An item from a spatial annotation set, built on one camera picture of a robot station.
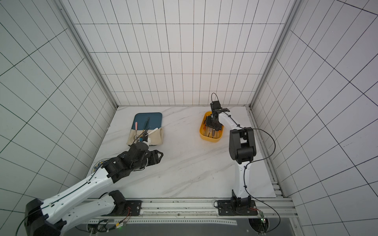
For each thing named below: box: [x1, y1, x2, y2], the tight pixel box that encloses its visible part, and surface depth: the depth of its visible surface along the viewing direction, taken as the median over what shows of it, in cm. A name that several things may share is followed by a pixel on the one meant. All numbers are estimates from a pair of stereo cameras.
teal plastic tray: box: [131, 112, 163, 130], surface depth 112 cm
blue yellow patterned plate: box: [91, 158, 110, 176], surface depth 85 cm
